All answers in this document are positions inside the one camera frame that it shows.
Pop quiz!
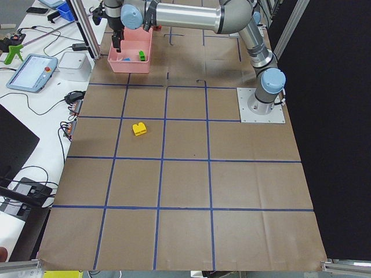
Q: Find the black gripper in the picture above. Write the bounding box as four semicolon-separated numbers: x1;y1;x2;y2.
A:
92;2;124;53

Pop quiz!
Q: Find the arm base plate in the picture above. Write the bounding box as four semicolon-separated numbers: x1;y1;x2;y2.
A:
237;87;286;124

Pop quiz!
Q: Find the green handle tool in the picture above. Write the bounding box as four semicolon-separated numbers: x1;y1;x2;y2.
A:
3;44;24;65

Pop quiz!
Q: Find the blue storage bin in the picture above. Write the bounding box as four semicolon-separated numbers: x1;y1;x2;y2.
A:
56;2;75;22

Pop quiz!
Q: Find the black box with cables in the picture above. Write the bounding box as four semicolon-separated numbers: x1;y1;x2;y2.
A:
13;177;52;207

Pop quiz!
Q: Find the green toy block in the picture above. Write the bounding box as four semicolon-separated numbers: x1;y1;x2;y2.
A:
139;50;146;61

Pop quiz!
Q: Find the pink plastic box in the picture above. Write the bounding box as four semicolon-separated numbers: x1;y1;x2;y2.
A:
107;27;152;74

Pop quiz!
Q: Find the teach pendant tablet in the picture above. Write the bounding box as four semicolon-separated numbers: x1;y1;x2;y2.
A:
6;54;58;93

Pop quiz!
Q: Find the black monitor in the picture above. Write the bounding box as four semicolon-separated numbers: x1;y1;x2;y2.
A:
1;105;39;186

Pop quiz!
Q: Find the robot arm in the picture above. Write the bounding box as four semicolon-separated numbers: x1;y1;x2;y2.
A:
92;1;286;115

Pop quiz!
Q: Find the yellow toy block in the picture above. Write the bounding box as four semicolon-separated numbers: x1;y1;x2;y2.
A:
132;122;147;136

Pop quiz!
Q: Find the white square device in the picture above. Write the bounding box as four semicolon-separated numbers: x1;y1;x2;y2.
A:
58;52;92;82

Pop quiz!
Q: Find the black power adapter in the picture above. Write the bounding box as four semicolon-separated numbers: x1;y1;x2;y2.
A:
71;43;87;52

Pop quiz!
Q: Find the brown paper table cover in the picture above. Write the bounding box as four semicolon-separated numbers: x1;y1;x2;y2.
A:
38;26;326;272

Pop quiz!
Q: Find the aluminium frame post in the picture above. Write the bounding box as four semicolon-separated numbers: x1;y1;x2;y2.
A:
66;0;101;60

